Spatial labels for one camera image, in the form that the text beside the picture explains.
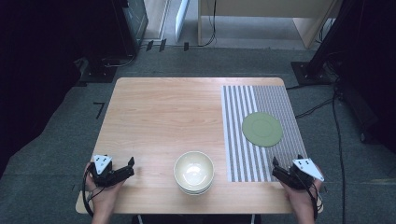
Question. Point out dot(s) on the black wheeled stand leg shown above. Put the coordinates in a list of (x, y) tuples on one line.
[(359, 112)]

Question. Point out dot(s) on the grey white striped placemat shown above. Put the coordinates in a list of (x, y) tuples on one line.
[(238, 140)]

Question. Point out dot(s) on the person's left hand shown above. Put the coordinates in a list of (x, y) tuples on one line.
[(104, 197)]

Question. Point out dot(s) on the person's dark lap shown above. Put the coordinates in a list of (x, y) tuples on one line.
[(196, 219)]

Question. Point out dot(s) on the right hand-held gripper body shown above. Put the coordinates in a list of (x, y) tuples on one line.
[(297, 180)]

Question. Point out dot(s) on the dark curtain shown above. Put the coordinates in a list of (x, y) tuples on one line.
[(378, 62), (37, 62)]

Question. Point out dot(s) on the green round plate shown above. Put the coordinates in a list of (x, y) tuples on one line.
[(262, 129)]

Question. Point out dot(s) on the cream ceramic bowl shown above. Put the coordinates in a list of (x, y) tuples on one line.
[(194, 192), (193, 170)]

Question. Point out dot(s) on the black cabinet with glass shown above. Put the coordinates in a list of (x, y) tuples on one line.
[(134, 25)]

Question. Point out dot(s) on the person's right hand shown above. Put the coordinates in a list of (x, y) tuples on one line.
[(302, 200)]

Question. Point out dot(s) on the black stand base plate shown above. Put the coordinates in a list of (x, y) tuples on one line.
[(98, 73)]

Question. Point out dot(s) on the white board panel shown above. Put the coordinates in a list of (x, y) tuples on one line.
[(181, 18)]

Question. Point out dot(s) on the black metal stand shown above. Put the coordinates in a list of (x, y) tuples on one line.
[(327, 37)]

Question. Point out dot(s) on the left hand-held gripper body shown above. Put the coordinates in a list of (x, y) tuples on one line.
[(103, 178)]

